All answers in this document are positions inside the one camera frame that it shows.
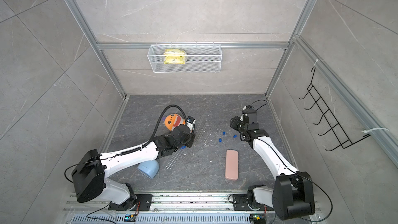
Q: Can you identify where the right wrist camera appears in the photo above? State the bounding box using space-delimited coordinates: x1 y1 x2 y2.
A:
242 105 255 116

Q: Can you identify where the black wall hook rack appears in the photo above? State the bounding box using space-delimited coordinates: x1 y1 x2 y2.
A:
298 67 371 152

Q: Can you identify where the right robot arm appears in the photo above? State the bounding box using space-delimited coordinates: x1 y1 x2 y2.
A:
230 105 315 220

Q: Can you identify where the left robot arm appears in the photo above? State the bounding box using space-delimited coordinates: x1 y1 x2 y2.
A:
71 124 195 211

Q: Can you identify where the yellow packet in basket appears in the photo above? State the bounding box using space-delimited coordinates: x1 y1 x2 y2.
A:
163 49 187 64

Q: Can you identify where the orange shark plush toy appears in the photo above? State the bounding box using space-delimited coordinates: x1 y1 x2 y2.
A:
163 114 186 131

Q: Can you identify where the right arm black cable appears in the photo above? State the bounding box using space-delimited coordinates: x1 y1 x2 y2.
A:
248 99 333 223

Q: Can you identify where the light blue cup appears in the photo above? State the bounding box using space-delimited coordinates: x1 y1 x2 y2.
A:
137 160 160 179

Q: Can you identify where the white wire basket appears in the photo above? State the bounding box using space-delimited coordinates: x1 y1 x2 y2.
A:
147 44 222 73

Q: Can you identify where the metal base rail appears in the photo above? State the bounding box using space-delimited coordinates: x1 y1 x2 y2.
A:
62 192 325 224

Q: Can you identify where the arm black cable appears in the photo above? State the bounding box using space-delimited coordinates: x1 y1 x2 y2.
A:
248 99 333 223
64 104 189 184

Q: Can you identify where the pink rectangular case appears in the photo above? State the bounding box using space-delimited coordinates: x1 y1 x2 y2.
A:
225 149 238 181

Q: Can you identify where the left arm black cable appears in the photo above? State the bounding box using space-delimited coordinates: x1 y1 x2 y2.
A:
64 104 189 184

